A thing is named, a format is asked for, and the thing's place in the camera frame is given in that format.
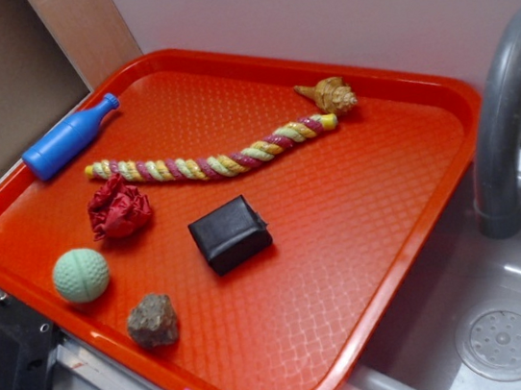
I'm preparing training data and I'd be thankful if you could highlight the crumpled red paper ball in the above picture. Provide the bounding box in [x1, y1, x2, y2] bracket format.
[87, 175, 153, 241]

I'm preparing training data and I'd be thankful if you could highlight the round sink drain strainer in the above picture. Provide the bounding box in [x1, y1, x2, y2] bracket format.
[455, 299, 521, 382]

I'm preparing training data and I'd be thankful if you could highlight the orange plastic tray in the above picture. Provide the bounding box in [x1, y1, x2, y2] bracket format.
[0, 50, 481, 390]

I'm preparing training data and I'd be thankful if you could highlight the light green ball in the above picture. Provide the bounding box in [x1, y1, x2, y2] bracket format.
[52, 248, 111, 304]

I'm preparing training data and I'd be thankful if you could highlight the tan conch seashell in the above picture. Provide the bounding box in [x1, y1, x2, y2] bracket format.
[293, 77, 359, 116]

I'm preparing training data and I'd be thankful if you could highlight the black rectangular block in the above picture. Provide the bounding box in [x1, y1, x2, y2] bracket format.
[187, 195, 273, 277]

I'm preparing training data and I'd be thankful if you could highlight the brown cardboard panel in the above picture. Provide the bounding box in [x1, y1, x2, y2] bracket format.
[0, 0, 141, 178]

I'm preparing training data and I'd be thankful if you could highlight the grey brown rock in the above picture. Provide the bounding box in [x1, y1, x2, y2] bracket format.
[126, 293, 180, 350]

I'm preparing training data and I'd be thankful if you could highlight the multicolour twisted rope toy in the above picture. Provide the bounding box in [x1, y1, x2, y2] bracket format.
[85, 113, 339, 183]

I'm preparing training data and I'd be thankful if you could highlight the grey curved faucet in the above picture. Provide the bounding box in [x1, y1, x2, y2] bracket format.
[474, 9, 521, 239]

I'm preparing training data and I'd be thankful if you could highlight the blue plastic bottle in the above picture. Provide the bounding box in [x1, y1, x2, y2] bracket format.
[21, 93, 120, 181]

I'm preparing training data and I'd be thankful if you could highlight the grey plastic sink basin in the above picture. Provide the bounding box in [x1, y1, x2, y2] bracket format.
[350, 160, 521, 390]

